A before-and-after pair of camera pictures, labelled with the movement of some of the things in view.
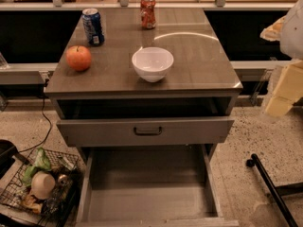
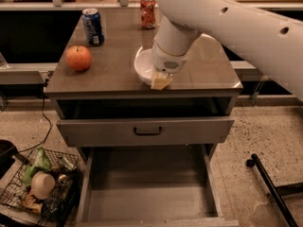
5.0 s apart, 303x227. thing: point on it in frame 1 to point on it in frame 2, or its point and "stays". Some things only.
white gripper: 293,35 to 167,62
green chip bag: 42,164 stays
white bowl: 152,62 stays
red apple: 79,58 stays
